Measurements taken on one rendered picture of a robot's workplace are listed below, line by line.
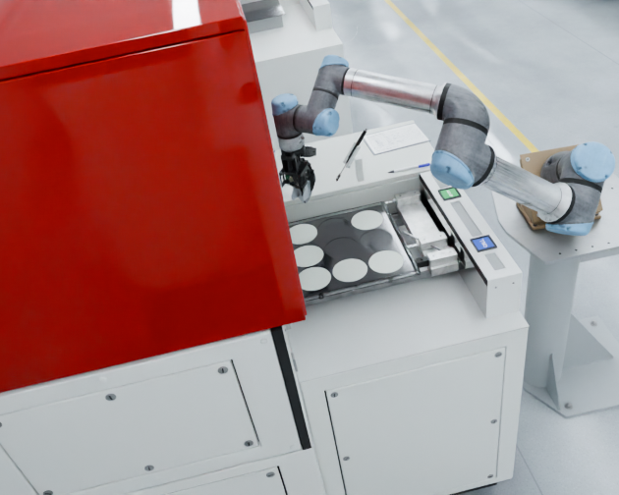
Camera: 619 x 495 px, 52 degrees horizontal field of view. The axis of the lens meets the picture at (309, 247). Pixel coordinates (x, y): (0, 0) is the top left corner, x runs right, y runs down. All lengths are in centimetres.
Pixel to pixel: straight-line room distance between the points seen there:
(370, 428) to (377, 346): 28
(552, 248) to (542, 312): 42
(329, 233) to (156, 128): 108
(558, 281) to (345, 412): 89
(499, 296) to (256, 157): 93
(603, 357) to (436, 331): 119
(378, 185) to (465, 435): 82
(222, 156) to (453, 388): 109
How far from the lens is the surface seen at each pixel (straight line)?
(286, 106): 176
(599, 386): 272
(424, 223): 200
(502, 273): 170
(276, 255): 111
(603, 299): 309
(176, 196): 103
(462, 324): 176
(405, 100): 170
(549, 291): 230
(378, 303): 182
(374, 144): 225
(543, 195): 179
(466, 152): 161
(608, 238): 208
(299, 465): 159
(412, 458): 206
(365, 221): 199
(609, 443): 259
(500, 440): 214
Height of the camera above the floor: 209
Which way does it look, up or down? 38 degrees down
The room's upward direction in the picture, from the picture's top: 11 degrees counter-clockwise
